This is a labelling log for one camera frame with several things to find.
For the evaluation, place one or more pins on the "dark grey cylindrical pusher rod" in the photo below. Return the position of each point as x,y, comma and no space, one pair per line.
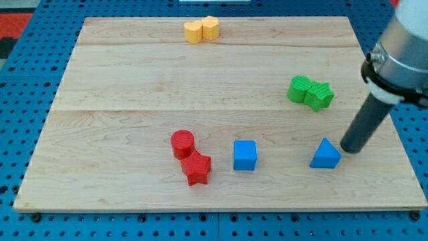
370,115

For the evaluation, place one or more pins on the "blue triangle block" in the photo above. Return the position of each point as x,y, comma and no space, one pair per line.
326,156

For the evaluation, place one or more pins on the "blue cube block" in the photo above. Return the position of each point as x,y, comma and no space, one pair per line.
244,155

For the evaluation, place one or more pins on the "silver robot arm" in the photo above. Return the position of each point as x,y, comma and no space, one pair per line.
395,71

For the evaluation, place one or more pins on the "green star block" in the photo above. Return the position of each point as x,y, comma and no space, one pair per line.
318,96

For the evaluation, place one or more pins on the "green cylinder block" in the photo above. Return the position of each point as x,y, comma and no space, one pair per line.
298,88

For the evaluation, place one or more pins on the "light wooden board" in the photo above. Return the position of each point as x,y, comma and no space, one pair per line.
131,82

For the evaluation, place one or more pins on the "red star block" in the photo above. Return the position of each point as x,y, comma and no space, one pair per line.
196,167

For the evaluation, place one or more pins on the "yellow pentagon block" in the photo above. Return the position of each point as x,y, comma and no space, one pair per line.
210,27

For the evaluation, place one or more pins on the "red cylinder block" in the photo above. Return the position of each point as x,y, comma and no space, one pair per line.
182,143

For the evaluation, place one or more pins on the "yellow heart block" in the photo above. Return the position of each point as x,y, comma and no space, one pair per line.
193,31

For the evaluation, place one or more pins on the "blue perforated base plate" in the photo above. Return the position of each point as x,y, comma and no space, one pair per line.
29,80

